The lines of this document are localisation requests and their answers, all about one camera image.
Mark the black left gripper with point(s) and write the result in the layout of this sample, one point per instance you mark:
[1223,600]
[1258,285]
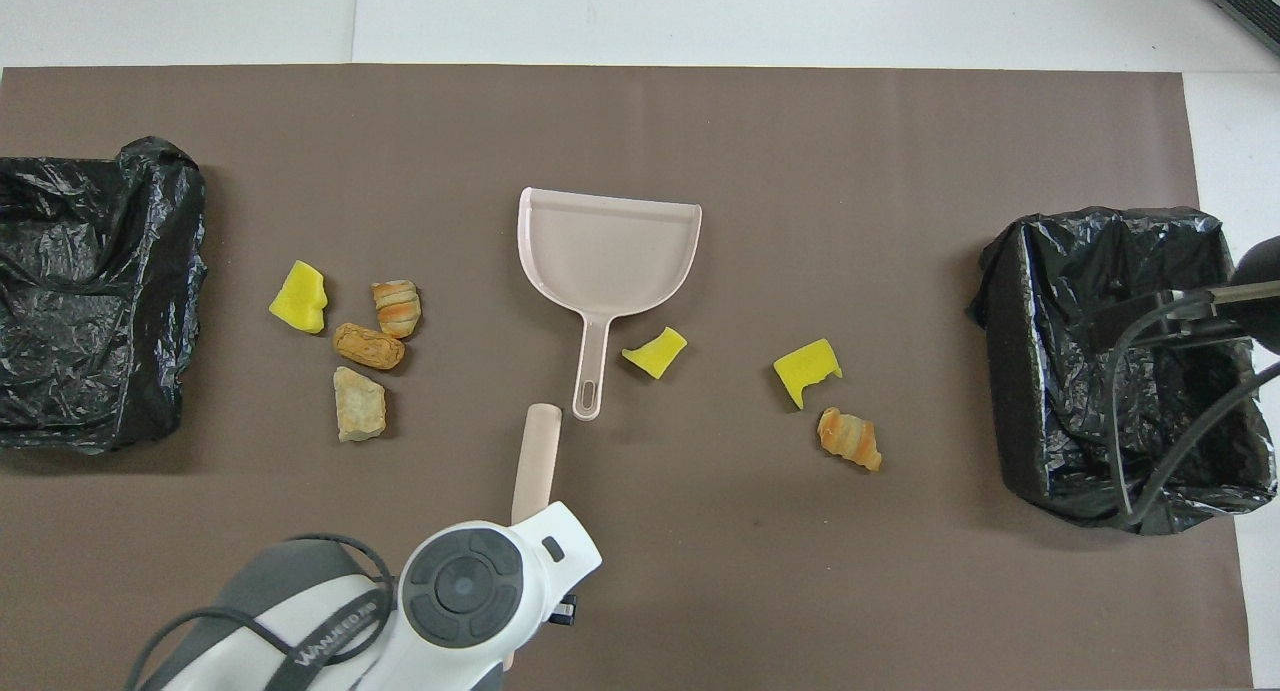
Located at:
[565,611]

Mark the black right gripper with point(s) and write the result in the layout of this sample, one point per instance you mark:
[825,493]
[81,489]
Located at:
[1262,301]

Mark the beige brush with black bristles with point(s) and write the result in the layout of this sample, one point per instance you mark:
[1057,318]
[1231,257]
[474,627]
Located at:
[538,461]

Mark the croissant with pale underside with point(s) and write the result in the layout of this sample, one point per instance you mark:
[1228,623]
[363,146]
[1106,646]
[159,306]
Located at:
[360,406]

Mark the brown bread roll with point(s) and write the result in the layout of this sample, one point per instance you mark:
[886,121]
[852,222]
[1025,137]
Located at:
[370,346]

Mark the golden flaky croissant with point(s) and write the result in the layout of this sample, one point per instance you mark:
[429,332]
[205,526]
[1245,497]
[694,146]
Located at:
[850,439]

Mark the striped orange croissant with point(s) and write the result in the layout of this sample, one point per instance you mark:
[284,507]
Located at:
[397,309]

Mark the beige plastic dustpan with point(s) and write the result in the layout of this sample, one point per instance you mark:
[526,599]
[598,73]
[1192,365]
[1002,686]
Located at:
[610,251]

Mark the yellow green-backed sponge piece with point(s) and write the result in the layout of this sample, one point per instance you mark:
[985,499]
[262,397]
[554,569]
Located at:
[300,301]

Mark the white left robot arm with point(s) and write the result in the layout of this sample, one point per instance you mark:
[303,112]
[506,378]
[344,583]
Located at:
[470,581]

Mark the bin lined with black bag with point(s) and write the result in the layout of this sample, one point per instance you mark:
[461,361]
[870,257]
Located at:
[90,321]
[1100,451]

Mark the brown table mat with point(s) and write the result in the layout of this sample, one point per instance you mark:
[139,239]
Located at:
[700,131]

